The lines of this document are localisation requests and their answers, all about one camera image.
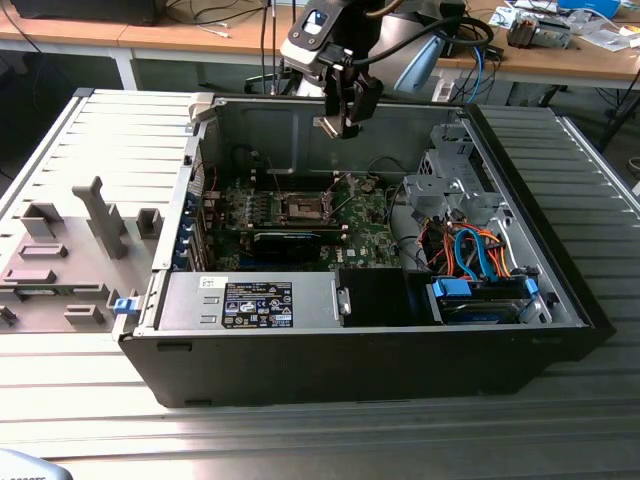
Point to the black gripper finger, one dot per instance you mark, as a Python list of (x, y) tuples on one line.
[(362, 100), (332, 95)]

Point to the CPU with silver top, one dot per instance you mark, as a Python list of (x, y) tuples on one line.
[(327, 124)]

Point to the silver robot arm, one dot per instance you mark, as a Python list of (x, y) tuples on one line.
[(395, 40)]

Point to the CPU socket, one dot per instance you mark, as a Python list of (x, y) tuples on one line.
[(302, 210)]

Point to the CPU cooler heat sink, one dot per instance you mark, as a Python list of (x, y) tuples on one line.
[(537, 32)]

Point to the small white box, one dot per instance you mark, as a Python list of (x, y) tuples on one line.
[(442, 91)]

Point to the grey metal disk bay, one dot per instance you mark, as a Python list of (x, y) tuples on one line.
[(435, 190)]

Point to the green motherboard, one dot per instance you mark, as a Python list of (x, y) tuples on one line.
[(370, 235)]

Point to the black graphics card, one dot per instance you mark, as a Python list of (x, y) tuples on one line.
[(285, 247)]

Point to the wooden desk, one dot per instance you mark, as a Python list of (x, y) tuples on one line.
[(550, 62), (150, 37)]

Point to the blue box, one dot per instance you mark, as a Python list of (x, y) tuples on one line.
[(590, 4)]

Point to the hard disk in blue carrier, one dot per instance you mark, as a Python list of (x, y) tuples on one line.
[(475, 312)]

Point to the grey power supply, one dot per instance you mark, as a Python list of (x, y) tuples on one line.
[(190, 300)]

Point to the black flat box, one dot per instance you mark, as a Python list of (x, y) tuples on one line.
[(85, 10)]

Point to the black and grey PC case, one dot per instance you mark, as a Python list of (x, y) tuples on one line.
[(300, 370)]

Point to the grey parts rack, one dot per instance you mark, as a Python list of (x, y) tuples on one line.
[(75, 235)]

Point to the blue plastic clip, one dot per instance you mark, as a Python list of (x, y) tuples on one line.
[(125, 306)]

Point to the grey rounded device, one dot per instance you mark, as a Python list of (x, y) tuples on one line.
[(25, 467)]

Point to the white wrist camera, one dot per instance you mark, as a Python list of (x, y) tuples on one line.
[(300, 57)]

